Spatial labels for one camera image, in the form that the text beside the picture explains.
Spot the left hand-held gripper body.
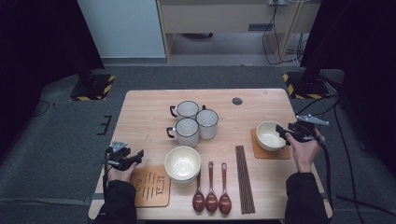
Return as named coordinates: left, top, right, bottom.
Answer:
left=105, top=140, right=132, bottom=171

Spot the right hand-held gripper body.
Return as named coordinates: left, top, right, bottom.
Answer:
left=288, top=114, right=331, bottom=144

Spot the cream ceramic bowl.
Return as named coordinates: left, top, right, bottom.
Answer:
left=255, top=120, right=289, bottom=152
left=169, top=174, right=200, bottom=184
left=163, top=145, right=202, bottom=183

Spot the carved wooden coaster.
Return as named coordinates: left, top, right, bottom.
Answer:
left=249, top=128, right=292, bottom=161
left=130, top=166, right=172, bottom=208

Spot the row of dark brown chopsticks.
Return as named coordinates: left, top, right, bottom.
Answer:
left=234, top=145, right=256, bottom=216

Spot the white enamel mug black rim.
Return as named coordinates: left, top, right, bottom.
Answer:
left=195, top=105, right=219, bottom=140
left=169, top=100, right=200, bottom=121
left=165, top=117, right=200, bottom=147

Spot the red-brown wooden spoon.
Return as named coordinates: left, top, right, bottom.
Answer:
left=191, top=169, right=205, bottom=214
left=205, top=161, right=219, bottom=214
left=218, top=162, right=233, bottom=216

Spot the person's left hand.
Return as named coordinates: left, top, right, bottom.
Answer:
left=106, top=161, right=140, bottom=184

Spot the person's right hand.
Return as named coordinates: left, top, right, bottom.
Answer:
left=285, top=127, right=325, bottom=174

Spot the hazard striped stand base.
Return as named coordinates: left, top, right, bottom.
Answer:
left=69, top=74, right=117, bottom=102
left=282, top=70, right=331, bottom=101

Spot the black curtain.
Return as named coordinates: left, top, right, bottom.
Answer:
left=300, top=0, right=396, bottom=169
left=0, top=0, right=106, bottom=157

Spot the dark round object under desk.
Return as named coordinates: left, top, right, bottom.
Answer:
left=180, top=32, right=215, bottom=40

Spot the white partition panel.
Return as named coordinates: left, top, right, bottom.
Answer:
left=77, top=0, right=166, bottom=59

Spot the beige wooden desk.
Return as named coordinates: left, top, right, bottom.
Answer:
left=156, top=0, right=322, bottom=63

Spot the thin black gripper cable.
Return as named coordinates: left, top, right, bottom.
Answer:
left=102, top=152, right=110, bottom=200

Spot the black floor cable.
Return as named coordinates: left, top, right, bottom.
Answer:
left=335, top=194, right=396, bottom=217
left=31, top=100, right=56, bottom=118
left=294, top=94, right=340, bottom=118
left=332, top=102, right=367, bottom=224

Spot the thick black gripper cable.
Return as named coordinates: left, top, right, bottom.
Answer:
left=317, top=136, right=336, bottom=224

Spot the black hanging cable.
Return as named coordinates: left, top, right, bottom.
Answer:
left=262, top=2, right=300, bottom=66

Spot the grey rectangular desk handle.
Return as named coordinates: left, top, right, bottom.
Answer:
left=247, top=22, right=274, bottom=32

